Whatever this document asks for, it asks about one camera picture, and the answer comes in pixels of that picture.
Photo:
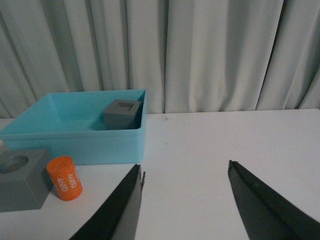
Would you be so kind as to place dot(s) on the blue plastic box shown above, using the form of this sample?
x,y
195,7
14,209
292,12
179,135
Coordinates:
x,y
72,124

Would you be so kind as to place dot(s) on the gray block with round hole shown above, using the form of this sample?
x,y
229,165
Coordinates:
x,y
24,181

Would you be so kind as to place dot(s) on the orange cylinder part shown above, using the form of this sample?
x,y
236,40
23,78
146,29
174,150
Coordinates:
x,y
64,176

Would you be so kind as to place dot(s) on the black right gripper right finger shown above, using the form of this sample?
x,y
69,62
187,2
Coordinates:
x,y
266,214

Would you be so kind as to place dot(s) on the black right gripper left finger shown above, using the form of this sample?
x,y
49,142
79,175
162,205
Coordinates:
x,y
117,218

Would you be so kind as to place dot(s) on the gray block with square hole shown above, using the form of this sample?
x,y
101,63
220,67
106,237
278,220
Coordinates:
x,y
123,115

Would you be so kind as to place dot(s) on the white pleated curtain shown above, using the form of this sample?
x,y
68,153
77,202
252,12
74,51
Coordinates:
x,y
190,55

